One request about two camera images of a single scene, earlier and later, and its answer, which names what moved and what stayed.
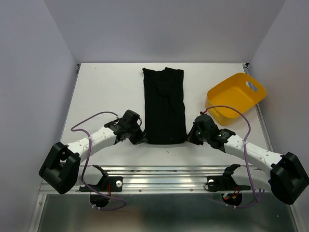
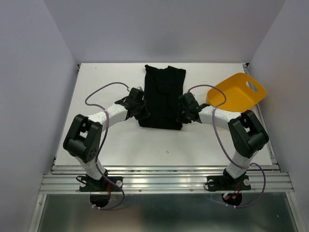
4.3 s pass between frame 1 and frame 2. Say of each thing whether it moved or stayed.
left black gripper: moved
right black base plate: stayed
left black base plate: stayed
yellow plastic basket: stayed
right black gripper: moved
